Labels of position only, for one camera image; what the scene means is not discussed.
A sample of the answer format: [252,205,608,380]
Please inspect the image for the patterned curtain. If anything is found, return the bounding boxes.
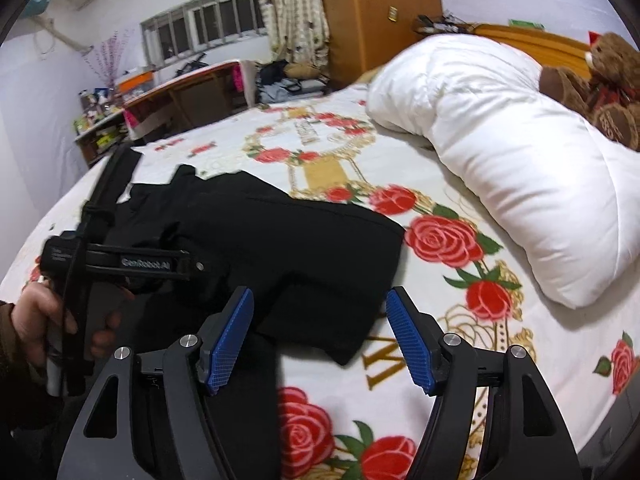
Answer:
[254,0,332,68]

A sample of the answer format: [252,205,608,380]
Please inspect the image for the barred window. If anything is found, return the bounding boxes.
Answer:
[140,0,271,68]

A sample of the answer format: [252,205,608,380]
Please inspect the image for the purple flower branches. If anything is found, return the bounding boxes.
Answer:
[82,27,136,88]

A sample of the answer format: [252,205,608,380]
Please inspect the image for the white duvet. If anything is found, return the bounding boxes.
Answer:
[365,34,640,310]

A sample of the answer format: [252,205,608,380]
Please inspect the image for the white wrapped wall pipe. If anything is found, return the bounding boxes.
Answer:
[30,15,96,53]

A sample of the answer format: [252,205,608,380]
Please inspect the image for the person's left forearm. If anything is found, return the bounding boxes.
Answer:
[0,300,46,431]

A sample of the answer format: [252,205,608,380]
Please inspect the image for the orange lidded box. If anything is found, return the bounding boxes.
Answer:
[116,71,156,96]

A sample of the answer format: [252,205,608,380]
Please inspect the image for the person's left hand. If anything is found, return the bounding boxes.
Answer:
[12,280,136,367]

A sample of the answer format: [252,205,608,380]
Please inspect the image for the pile of dark clothes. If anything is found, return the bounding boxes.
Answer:
[256,60,331,106]

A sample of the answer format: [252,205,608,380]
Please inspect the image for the grey bed base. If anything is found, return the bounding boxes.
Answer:
[580,375,640,480]

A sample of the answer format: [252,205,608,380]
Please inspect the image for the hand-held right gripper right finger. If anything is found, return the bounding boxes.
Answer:
[386,286,583,480]

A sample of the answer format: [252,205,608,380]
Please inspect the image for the row of bottles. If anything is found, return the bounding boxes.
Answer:
[77,87,123,126]

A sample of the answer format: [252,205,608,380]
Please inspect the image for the wooden shelf unit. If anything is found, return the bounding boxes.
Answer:
[74,105,132,168]

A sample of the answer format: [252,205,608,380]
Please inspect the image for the wooden wardrobe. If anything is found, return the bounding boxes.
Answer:
[316,0,443,92]

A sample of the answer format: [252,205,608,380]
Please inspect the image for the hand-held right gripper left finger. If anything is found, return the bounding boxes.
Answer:
[59,286,256,480]

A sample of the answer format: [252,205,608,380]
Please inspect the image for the dark gadget pile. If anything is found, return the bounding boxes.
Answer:
[412,14,473,36]

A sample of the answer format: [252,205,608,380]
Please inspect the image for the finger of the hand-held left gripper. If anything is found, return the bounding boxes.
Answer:
[176,249,208,281]

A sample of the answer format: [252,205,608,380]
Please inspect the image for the wooden headboard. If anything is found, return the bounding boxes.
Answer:
[470,22,601,68]

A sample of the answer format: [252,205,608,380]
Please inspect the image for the brown teddy bear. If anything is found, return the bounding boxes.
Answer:
[539,31,640,152]

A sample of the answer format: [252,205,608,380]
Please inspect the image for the black desk gadget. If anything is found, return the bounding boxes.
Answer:
[175,52,208,73]

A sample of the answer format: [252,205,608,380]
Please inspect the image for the black garment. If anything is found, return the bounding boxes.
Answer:
[100,162,406,480]

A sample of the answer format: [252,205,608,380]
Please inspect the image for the rose-patterned bed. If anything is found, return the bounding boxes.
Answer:
[0,82,638,480]

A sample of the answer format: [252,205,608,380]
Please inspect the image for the wooden desk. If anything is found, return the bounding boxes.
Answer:
[122,59,258,141]

